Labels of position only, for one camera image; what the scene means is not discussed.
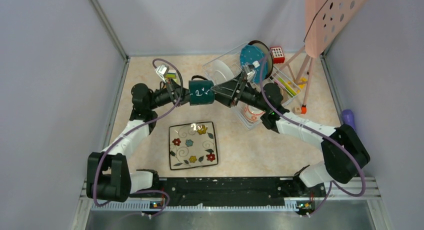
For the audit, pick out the purple handle tool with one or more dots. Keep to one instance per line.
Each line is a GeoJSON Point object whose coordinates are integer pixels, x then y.
{"type": "Point", "coordinates": [348, 118]}

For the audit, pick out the square floral ceramic plate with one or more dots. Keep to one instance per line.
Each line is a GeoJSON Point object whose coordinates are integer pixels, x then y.
{"type": "Point", "coordinates": [192, 145]}

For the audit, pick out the round white plate red lettering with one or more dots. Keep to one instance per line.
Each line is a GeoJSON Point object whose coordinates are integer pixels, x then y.
{"type": "Point", "coordinates": [221, 72]}

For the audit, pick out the white wire dish rack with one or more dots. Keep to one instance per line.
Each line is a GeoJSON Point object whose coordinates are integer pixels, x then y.
{"type": "Point", "coordinates": [232, 59]}

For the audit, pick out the pink perforated board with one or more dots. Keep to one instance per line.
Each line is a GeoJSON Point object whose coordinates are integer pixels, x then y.
{"type": "Point", "coordinates": [324, 19]}

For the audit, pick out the pink tripod stand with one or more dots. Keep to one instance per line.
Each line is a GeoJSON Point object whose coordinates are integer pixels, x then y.
{"type": "Point", "coordinates": [306, 70]}

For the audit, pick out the stacked colourful toy blocks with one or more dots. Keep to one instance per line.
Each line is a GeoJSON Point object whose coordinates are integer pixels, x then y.
{"type": "Point", "coordinates": [171, 75]}

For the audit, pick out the red toy calculator block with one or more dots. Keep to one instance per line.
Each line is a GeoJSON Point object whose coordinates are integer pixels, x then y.
{"type": "Point", "coordinates": [278, 55]}

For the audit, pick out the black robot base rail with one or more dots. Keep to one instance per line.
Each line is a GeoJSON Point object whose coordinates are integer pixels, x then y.
{"type": "Point", "coordinates": [274, 186]}

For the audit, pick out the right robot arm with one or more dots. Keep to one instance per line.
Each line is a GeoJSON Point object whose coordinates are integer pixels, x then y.
{"type": "Point", "coordinates": [344, 155]}

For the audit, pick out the dark green ceramic mug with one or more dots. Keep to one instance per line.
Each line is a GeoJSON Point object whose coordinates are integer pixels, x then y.
{"type": "Point", "coordinates": [200, 91]}

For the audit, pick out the orange and wood toy cubes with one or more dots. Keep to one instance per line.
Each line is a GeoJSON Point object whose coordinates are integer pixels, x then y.
{"type": "Point", "coordinates": [299, 110]}

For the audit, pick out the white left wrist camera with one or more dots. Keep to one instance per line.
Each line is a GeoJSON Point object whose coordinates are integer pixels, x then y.
{"type": "Point", "coordinates": [162, 71]}

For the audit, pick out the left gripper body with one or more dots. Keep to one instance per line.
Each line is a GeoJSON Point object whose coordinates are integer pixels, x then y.
{"type": "Point", "coordinates": [164, 96]}

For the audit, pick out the yellow toy block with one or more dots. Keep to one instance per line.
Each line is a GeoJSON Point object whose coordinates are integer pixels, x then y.
{"type": "Point", "coordinates": [302, 83]}

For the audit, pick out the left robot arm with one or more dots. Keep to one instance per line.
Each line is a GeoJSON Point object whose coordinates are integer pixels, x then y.
{"type": "Point", "coordinates": [108, 176]}

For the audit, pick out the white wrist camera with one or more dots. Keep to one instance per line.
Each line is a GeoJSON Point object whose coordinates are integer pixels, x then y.
{"type": "Point", "coordinates": [162, 71]}
{"type": "Point", "coordinates": [252, 72]}

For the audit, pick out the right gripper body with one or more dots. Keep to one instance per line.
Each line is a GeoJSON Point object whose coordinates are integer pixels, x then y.
{"type": "Point", "coordinates": [247, 95]}

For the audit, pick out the orange patterned white bowl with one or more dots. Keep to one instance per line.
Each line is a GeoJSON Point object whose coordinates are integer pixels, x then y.
{"type": "Point", "coordinates": [252, 114]}

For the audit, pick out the red-rimmed cream round plate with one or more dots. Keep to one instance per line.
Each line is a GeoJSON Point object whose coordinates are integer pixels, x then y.
{"type": "Point", "coordinates": [270, 59]}

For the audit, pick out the pink green toy brick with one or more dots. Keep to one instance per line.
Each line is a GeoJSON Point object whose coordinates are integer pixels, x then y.
{"type": "Point", "coordinates": [287, 87]}

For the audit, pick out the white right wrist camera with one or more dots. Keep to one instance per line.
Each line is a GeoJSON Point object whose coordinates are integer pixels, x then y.
{"type": "Point", "coordinates": [252, 72]}

